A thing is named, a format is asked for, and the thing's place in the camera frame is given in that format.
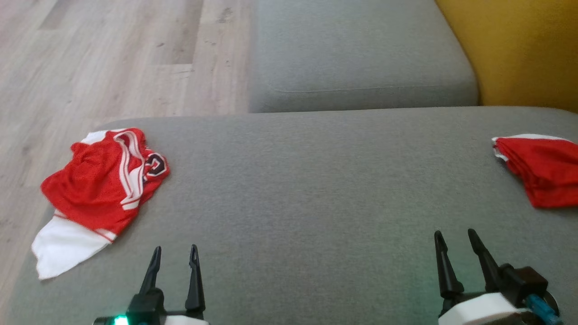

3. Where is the small grey sofa cushion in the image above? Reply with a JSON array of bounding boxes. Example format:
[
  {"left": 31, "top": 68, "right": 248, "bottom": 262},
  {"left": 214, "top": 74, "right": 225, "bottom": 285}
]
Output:
[{"left": 247, "top": 0, "right": 480, "bottom": 113}]

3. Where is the mustard yellow sofa cushion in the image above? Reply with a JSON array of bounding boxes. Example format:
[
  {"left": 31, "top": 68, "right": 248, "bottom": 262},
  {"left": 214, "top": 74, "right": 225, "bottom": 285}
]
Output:
[{"left": 434, "top": 0, "right": 578, "bottom": 113}]

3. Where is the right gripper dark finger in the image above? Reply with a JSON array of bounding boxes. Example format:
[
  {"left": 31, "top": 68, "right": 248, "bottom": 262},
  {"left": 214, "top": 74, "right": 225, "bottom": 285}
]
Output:
[
  {"left": 433, "top": 230, "right": 465, "bottom": 302},
  {"left": 467, "top": 228, "right": 505, "bottom": 293}
]

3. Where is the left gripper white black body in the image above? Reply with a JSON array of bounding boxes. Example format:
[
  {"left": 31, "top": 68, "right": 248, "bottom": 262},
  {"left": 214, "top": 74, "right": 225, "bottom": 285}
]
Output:
[{"left": 93, "top": 288, "right": 210, "bottom": 325}]

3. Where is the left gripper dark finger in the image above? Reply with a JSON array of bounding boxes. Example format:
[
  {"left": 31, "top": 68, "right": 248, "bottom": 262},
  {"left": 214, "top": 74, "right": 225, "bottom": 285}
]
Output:
[
  {"left": 138, "top": 246, "right": 162, "bottom": 296},
  {"left": 184, "top": 244, "right": 206, "bottom": 316}
]

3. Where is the large grey sofa seat cushion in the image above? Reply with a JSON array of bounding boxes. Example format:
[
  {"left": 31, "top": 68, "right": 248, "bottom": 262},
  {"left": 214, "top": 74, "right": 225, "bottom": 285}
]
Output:
[{"left": 5, "top": 106, "right": 578, "bottom": 325}]

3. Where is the red white-sleeved shirt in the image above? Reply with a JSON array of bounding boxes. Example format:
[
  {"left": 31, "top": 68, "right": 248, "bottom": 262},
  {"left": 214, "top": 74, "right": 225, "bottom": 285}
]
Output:
[{"left": 31, "top": 128, "right": 171, "bottom": 280}]

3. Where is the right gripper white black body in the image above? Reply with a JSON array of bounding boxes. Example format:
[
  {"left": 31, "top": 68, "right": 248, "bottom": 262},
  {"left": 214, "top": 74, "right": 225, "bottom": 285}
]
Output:
[{"left": 437, "top": 264, "right": 563, "bottom": 325}]

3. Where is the red garment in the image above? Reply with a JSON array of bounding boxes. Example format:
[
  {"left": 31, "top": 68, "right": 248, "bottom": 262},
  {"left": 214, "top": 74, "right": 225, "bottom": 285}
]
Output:
[{"left": 491, "top": 134, "right": 578, "bottom": 209}]

